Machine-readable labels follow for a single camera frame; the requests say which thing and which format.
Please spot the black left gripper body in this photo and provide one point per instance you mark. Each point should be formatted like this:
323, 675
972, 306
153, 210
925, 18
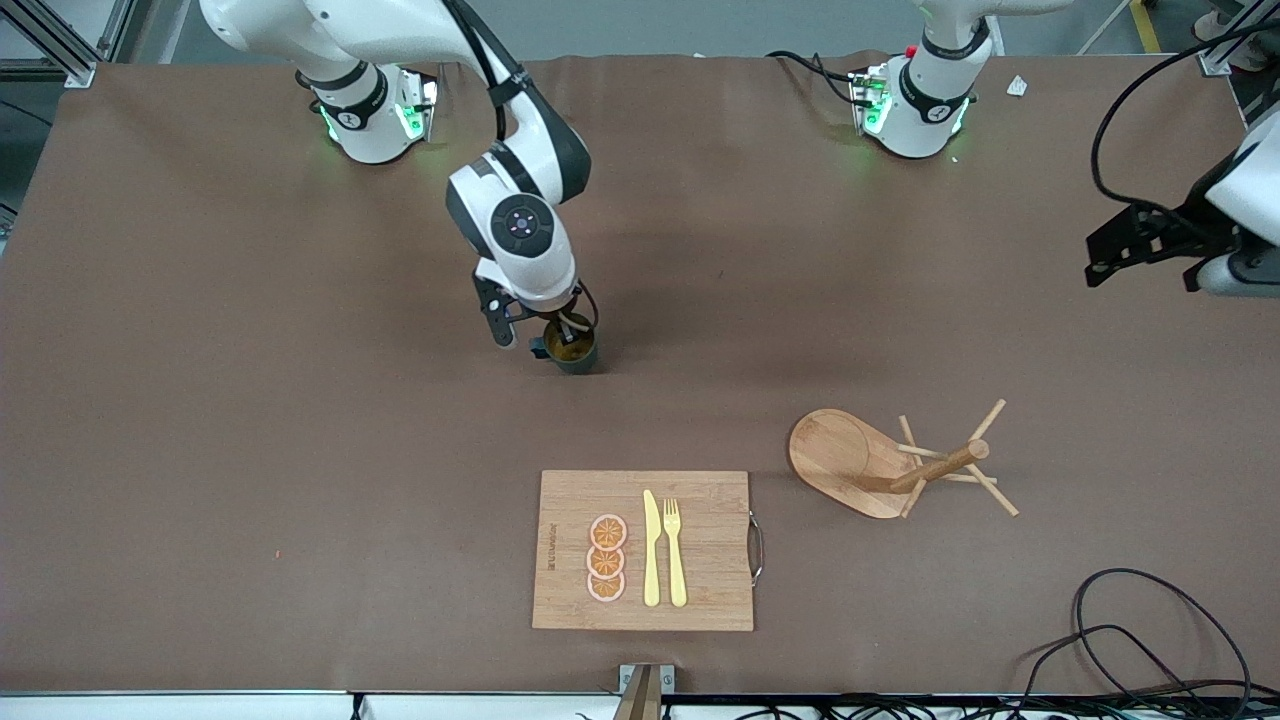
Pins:
1172, 232

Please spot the teal ribbed mug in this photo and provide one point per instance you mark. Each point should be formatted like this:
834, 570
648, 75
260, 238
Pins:
575, 358

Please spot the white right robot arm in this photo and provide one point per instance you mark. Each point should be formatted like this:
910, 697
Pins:
400, 30

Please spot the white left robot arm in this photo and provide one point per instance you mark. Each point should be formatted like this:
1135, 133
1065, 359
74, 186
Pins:
920, 120

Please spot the small white tag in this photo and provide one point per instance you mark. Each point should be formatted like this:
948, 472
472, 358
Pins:
1017, 86

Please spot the orange slice toy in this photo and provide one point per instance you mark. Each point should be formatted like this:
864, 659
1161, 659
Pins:
608, 532

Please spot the yellow plastic knife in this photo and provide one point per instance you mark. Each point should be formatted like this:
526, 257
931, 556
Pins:
651, 550

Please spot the wooden cutting board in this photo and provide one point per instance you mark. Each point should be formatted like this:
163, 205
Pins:
700, 540

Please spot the yellow plastic fork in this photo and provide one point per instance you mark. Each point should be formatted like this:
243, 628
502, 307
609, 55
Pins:
676, 560

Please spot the wooden mug tree stand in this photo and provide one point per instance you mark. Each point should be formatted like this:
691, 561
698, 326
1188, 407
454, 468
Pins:
840, 455

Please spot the aluminium frame profile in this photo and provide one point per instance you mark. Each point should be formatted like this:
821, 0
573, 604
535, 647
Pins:
75, 68
1215, 62

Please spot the metal bracket with stick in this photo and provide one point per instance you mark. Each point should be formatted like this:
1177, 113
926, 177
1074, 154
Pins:
667, 680

